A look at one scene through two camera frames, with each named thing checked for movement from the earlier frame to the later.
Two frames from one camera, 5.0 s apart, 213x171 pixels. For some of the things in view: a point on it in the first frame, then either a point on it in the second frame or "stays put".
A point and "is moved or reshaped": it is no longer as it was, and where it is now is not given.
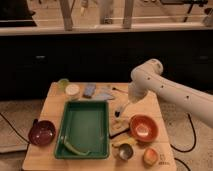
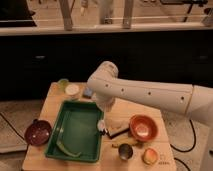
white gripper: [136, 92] → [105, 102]
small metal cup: [126, 151] stays put
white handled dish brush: [117, 107] → [101, 128]
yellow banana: [121, 140] stays put
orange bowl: [143, 127] stays put
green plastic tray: [86, 126] is moved or reshaped
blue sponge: [89, 90] stays put
